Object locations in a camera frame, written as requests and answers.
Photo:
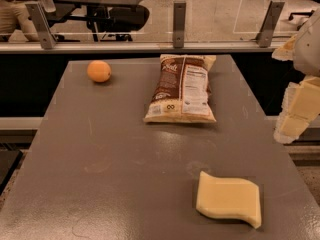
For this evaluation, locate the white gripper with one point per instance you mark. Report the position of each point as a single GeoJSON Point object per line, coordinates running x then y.
{"type": "Point", "coordinates": [308, 52]}

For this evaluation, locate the brown chip bag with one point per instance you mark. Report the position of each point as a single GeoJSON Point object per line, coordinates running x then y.
{"type": "Point", "coordinates": [182, 92]}

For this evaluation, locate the yellow sponge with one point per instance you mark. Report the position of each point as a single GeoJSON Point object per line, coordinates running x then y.
{"type": "Point", "coordinates": [229, 198]}

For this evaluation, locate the black office chair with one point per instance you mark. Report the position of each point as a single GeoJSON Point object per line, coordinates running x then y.
{"type": "Point", "coordinates": [117, 21]}

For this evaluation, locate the orange fruit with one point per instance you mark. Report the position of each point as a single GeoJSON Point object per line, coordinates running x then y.
{"type": "Point", "coordinates": [99, 71]}

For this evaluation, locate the dark background desk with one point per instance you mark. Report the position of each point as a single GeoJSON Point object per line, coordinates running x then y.
{"type": "Point", "coordinates": [105, 3]}

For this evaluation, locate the seated person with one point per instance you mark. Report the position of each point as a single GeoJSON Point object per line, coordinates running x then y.
{"type": "Point", "coordinates": [13, 14]}

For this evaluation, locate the right metal glass bracket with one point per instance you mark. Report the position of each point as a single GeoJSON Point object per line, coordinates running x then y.
{"type": "Point", "coordinates": [265, 34]}

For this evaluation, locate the metal glass bracket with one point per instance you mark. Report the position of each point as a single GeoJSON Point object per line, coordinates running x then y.
{"type": "Point", "coordinates": [265, 34]}
{"type": "Point", "coordinates": [179, 15]}
{"type": "Point", "coordinates": [47, 41]}

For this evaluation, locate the middle metal glass bracket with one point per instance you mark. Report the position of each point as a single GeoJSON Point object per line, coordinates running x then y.
{"type": "Point", "coordinates": [179, 15]}

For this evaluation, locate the left metal glass bracket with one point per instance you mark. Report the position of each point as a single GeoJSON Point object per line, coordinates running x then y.
{"type": "Point", "coordinates": [47, 41]}

